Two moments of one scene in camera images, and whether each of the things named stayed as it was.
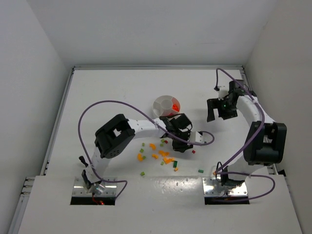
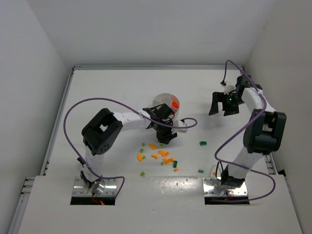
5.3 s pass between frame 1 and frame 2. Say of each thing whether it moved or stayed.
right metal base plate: stayed
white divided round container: stayed
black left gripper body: moved
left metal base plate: stayed
